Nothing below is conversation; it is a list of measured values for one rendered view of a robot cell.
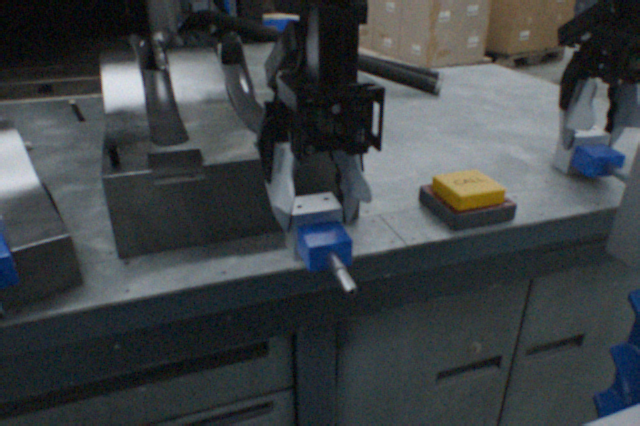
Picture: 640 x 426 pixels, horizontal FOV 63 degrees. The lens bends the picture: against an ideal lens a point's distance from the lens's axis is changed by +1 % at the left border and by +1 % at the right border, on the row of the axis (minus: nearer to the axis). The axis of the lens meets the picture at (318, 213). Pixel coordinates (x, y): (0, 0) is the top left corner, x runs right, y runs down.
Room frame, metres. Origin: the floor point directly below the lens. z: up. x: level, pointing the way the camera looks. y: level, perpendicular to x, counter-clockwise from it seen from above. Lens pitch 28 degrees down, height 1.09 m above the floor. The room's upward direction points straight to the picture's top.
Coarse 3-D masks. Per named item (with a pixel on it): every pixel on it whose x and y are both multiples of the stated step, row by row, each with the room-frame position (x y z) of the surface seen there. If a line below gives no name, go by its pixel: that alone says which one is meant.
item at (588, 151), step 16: (592, 128) 0.67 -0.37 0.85; (560, 144) 0.67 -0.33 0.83; (576, 144) 0.64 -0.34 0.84; (592, 144) 0.65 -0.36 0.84; (560, 160) 0.66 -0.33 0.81; (576, 160) 0.63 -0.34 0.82; (592, 160) 0.60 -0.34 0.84; (608, 160) 0.61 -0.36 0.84; (624, 160) 0.61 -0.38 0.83; (592, 176) 0.60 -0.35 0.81; (624, 176) 0.57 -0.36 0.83
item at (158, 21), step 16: (144, 0) 1.82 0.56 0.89; (160, 0) 1.17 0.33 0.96; (144, 16) 1.82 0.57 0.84; (160, 16) 1.17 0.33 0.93; (176, 16) 1.20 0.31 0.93; (144, 32) 1.80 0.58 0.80; (160, 32) 1.17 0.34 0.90; (176, 32) 1.20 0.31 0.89; (160, 48) 1.17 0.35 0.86; (160, 64) 1.17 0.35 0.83
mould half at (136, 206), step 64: (128, 64) 0.73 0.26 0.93; (192, 64) 0.75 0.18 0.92; (256, 64) 0.77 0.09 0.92; (128, 128) 0.59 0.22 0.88; (192, 128) 0.58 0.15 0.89; (128, 192) 0.44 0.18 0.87; (192, 192) 0.46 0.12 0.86; (256, 192) 0.48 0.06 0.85; (320, 192) 0.50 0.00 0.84; (128, 256) 0.44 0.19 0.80
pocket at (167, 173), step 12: (156, 156) 0.49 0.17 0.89; (168, 156) 0.50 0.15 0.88; (180, 156) 0.50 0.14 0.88; (192, 156) 0.51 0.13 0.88; (156, 168) 0.49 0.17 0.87; (168, 168) 0.50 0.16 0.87; (180, 168) 0.50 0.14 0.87; (192, 168) 0.51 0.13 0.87; (156, 180) 0.49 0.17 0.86; (168, 180) 0.49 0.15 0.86; (180, 180) 0.46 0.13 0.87
